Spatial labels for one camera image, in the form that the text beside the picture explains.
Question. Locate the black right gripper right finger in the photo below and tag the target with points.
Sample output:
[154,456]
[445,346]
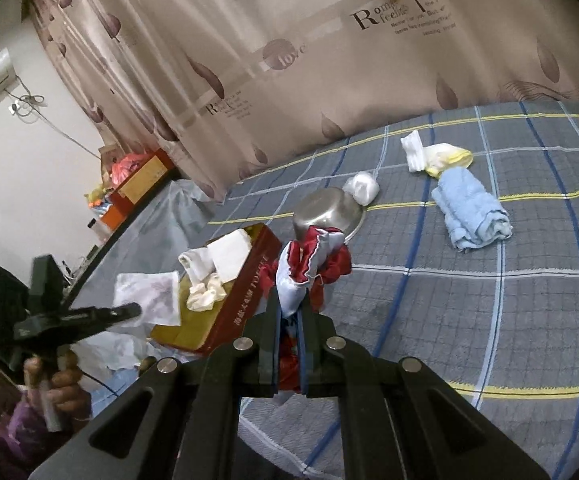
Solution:
[316,371]

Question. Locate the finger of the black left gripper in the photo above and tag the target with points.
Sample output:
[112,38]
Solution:
[122,314]

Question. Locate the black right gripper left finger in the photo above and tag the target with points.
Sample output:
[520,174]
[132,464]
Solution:
[265,332]

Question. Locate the beige leaf print curtain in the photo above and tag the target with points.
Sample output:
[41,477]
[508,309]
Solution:
[229,87]

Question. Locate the translucent plastic cover sheet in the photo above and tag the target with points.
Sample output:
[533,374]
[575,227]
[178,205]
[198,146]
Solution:
[150,244]

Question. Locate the grey plaid bed sheet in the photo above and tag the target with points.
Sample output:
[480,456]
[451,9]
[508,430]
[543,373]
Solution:
[500,324]

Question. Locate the person's left hand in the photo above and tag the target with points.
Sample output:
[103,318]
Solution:
[62,390]

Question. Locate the light blue towel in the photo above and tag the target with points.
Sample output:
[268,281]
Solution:
[474,218]

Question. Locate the gold red tin box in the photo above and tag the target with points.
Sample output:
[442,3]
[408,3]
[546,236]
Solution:
[202,332]

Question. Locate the stainless steel bowl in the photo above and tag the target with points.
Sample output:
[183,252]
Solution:
[329,208]

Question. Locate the small white cloth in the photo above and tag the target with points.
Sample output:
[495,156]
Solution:
[362,187]

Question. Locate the cream cloth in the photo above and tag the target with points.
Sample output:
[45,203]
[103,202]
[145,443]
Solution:
[206,294]

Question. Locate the red white satin cloth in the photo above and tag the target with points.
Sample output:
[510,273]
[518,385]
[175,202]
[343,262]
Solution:
[303,271]

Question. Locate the white fluffy towel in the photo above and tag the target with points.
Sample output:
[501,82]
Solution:
[224,256]

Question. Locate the red yellow cardboard box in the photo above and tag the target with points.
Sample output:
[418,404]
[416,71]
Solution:
[132,177]

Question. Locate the white yellow sock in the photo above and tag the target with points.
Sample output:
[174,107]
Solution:
[433,159]

